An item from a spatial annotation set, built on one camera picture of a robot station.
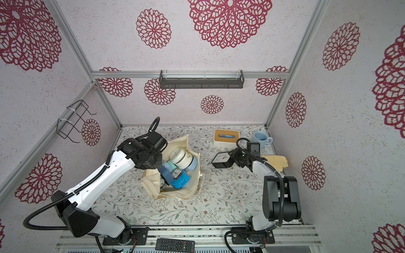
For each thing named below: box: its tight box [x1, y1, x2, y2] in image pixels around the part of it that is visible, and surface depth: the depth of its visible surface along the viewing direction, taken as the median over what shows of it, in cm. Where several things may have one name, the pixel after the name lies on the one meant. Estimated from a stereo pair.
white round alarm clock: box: [168, 146, 194, 171], surface depth 92 cm
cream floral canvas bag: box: [139, 133, 203, 200], surface depth 74 cm
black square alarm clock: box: [211, 151, 235, 169], surface depth 95 cm
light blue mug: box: [251, 130, 274, 150], surface depth 107 cm
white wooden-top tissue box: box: [213, 128, 240, 149], surface depth 111 cm
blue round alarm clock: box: [171, 170, 191, 189], surface depth 87 cm
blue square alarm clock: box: [157, 160, 183, 186], surface depth 87 cm
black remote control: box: [155, 238, 196, 253], surface depth 72 cm
